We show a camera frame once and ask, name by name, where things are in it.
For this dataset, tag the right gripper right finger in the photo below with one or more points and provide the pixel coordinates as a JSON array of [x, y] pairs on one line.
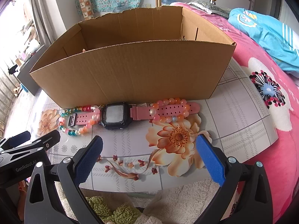
[[244, 194]]

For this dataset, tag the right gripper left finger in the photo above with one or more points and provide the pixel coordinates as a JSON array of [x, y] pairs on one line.
[[42, 203]]

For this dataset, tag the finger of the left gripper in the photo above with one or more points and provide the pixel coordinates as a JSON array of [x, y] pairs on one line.
[[15, 141], [43, 143]]

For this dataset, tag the pink strap digital watch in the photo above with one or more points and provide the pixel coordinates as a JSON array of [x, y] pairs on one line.
[[75, 121]]

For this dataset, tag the dark grey cabinet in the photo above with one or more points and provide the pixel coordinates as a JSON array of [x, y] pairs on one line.
[[27, 82]]

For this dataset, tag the green fluffy cloth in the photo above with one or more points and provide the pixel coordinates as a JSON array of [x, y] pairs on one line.
[[122, 214]]

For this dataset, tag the grey curtain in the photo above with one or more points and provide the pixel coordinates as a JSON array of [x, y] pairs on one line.
[[42, 22]]

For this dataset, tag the pink floral blanket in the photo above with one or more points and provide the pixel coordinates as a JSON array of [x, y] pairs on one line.
[[279, 94]]

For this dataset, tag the patterned gift roll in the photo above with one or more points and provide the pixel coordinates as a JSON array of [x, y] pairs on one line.
[[87, 9]]

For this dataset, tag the brown cardboard box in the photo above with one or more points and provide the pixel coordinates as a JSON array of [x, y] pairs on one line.
[[138, 56]]

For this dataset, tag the grey patterned pillow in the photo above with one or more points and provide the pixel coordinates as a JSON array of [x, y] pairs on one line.
[[210, 8]]

